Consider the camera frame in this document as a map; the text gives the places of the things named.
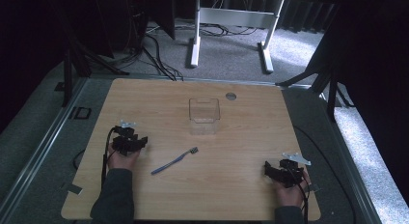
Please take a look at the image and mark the short black floor cable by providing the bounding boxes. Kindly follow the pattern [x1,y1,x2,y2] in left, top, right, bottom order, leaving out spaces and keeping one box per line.
[72,148,87,170]

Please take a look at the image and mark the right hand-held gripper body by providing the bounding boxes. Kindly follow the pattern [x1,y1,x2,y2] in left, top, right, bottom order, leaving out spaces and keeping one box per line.
[275,152,313,189]

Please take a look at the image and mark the long black floor cable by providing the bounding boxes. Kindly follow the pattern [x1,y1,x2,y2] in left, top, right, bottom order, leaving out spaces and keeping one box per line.
[292,125,357,224]

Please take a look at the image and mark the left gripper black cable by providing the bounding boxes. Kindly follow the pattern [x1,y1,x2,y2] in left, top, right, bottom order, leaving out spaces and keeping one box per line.
[100,126,118,190]

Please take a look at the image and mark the black rectangular floor frame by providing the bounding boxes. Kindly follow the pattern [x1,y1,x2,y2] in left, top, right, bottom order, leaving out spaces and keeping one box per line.
[68,105,93,121]

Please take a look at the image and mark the grey tape strip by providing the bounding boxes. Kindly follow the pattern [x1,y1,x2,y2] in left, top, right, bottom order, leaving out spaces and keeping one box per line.
[60,182,84,196]

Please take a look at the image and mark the blue toothbrush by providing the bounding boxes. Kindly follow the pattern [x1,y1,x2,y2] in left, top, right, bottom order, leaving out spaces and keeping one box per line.
[150,146,200,176]

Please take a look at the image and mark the bundle of black floor cables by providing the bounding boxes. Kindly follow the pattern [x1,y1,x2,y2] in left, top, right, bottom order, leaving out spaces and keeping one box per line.
[119,22,259,82]

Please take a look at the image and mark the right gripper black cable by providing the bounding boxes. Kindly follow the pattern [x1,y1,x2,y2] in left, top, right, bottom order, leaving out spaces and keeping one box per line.
[288,167,311,224]

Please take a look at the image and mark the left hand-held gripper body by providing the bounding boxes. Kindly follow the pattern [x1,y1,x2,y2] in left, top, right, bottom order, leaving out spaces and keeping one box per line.
[112,120,141,156]

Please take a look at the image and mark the clear plastic container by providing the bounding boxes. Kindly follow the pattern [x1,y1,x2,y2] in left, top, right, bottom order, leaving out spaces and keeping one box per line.
[188,97,222,136]

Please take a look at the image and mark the person's left hand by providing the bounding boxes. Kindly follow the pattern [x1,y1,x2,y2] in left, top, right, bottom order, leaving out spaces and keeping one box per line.
[106,142,143,172]

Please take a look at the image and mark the person's right hand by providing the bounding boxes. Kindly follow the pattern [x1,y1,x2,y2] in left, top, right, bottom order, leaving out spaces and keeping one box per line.
[274,170,313,209]

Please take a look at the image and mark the black metal stand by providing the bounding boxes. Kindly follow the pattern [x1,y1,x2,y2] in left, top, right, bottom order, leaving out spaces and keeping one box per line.
[53,11,130,108]
[275,40,355,122]

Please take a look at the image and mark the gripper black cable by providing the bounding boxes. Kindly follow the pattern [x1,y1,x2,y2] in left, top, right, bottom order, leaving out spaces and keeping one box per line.
[100,126,118,190]
[288,167,311,224]

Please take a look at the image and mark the white desk frame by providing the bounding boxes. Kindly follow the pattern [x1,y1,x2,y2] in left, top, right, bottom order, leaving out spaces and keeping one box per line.
[188,0,286,74]

